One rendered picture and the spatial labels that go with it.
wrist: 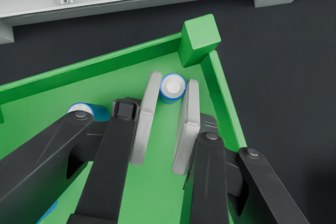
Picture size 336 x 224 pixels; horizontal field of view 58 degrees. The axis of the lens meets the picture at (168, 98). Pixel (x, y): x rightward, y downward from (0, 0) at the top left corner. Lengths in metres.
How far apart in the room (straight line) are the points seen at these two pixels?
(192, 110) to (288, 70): 0.68
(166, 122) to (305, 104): 0.61
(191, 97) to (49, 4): 0.50
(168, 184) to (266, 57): 0.59
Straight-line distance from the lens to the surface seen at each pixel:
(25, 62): 0.83
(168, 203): 0.28
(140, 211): 0.28
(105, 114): 0.25
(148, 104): 0.15
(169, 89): 0.20
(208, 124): 0.17
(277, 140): 0.81
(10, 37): 0.83
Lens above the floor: 0.75
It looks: 86 degrees down
